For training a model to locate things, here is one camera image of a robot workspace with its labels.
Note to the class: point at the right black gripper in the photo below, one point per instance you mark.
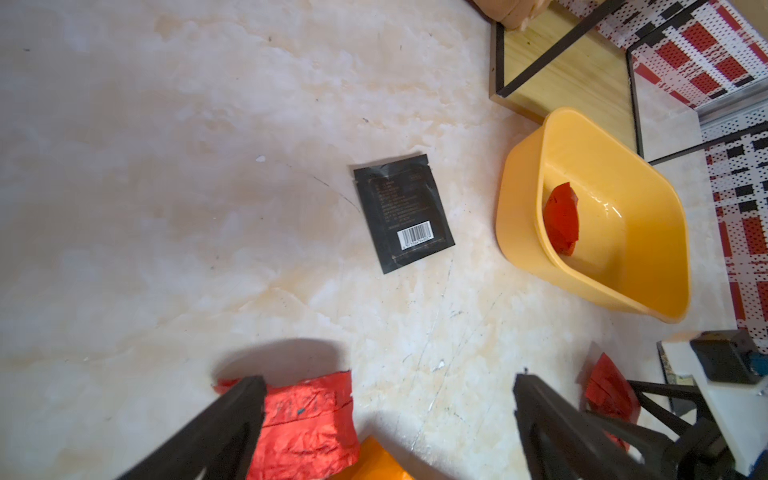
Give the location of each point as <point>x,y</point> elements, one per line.
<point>679,448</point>

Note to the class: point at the wooden black-frame shelf rack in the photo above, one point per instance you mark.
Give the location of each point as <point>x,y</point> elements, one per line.
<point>594,56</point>

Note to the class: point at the black gold tea bag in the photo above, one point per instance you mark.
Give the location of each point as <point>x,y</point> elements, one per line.
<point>678,406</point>

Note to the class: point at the yellow plastic storage box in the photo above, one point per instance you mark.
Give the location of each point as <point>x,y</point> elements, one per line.
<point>632,254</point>

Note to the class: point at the orange tea bag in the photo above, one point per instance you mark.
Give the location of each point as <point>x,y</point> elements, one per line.
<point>374,463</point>

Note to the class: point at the black barcode tea bag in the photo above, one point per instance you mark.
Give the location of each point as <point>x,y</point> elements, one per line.
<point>403,211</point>

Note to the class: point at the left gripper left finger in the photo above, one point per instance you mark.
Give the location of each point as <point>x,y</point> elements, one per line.
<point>219,443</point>

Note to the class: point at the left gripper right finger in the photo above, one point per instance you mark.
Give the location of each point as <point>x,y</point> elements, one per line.
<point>560,442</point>

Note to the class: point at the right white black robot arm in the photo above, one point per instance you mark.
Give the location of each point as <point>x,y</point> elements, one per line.
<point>726,390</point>

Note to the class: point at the small red tea bag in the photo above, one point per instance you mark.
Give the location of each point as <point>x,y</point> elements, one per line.
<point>561,221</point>

